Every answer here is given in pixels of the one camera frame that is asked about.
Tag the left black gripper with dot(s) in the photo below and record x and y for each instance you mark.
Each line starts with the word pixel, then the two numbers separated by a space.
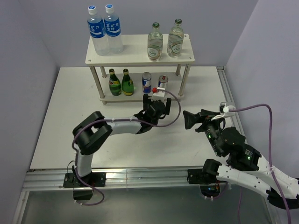
pixel 145 101

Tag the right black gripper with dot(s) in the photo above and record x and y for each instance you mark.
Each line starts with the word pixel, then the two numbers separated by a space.
pixel 204 116

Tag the red silver can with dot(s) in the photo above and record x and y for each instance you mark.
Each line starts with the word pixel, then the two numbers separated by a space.
pixel 163 81

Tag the blue silver can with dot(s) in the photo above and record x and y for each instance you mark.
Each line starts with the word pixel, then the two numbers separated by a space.
pixel 146 82

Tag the green glass bottle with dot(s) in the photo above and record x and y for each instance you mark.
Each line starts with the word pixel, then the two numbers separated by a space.
pixel 127 84
pixel 114 83

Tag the clear glass bottle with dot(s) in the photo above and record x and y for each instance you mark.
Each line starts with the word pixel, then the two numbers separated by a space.
pixel 175 39
pixel 155 43

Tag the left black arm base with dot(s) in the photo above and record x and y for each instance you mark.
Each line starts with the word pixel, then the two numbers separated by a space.
pixel 95 179

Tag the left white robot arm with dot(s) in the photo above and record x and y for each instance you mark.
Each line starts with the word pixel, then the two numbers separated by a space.
pixel 91 133

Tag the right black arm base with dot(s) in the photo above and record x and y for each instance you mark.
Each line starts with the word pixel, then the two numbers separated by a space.
pixel 197 176

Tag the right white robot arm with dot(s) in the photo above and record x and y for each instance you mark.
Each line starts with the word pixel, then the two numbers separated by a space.
pixel 245 166

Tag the white two-tier shelf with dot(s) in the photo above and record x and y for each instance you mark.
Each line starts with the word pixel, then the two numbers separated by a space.
pixel 134 57

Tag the right blue-label water bottle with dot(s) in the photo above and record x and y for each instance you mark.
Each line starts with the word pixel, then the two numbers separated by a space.
pixel 113 29

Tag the blue-label water bottle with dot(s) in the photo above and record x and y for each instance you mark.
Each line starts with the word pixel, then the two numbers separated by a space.
pixel 97 31
pixel 113 29

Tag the left blue-label water bottle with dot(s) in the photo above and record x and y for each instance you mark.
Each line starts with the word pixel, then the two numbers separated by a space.
pixel 97 31

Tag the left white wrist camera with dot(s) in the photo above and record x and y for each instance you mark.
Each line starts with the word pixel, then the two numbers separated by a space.
pixel 158 94

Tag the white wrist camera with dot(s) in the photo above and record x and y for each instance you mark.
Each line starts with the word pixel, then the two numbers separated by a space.
pixel 225 112
pixel 158 94

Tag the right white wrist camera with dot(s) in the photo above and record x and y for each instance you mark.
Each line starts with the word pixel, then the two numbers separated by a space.
pixel 225 112

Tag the aluminium right rail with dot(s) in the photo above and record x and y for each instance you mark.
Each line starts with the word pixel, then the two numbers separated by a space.
pixel 235 119

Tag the aluminium rail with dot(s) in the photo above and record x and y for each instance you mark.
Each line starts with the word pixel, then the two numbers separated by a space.
pixel 235 119
pixel 116 178

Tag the aluminium front rail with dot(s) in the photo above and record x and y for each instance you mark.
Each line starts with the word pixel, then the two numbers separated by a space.
pixel 116 178

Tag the black box under rail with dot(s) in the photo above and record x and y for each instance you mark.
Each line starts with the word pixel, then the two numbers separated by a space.
pixel 82 195

